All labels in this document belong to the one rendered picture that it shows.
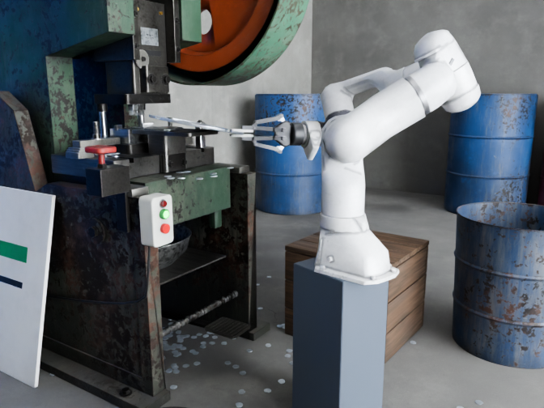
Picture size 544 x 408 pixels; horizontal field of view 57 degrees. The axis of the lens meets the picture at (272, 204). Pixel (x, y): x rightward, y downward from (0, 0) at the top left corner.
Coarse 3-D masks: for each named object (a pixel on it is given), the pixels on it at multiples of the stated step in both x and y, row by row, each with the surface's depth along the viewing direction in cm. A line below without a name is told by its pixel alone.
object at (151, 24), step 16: (144, 0) 155; (144, 16) 155; (160, 16) 161; (144, 32) 156; (160, 32) 162; (144, 48) 157; (160, 48) 162; (112, 64) 159; (128, 64) 155; (144, 64) 156; (160, 64) 163; (112, 80) 160; (128, 80) 156; (144, 80) 156; (160, 80) 160
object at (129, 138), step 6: (138, 126) 174; (150, 126) 174; (114, 132) 164; (120, 132) 162; (126, 132) 161; (120, 138) 163; (126, 138) 161; (132, 138) 162; (138, 138) 164; (144, 138) 166
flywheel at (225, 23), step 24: (216, 0) 186; (240, 0) 180; (264, 0) 171; (216, 24) 188; (240, 24) 182; (264, 24) 173; (192, 48) 196; (216, 48) 190; (240, 48) 180; (216, 72) 196
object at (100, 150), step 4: (88, 148) 128; (92, 148) 127; (96, 148) 127; (100, 148) 126; (104, 148) 127; (108, 148) 128; (112, 148) 129; (116, 148) 130; (88, 152) 128; (92, 152) 127; (96, 152) 127; (100, 152) 127; (104, 152) 127; (108, 152) 128; (112, 152) 129; (100, 156) 130; (100, 160) 130
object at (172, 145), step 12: (132, 132) 160; (144, 132) 157; (156, 132) 154; (168, 132) 151; (180, 132) 150; (192, 132) 150; (204, 132) 153; (216, 132) 157; (156, 144) 158; (168, 144) 157; (180, 144) 162; (168, 156) 158; (180, 156) 162; (168, 168) 159; (180, 168) 163
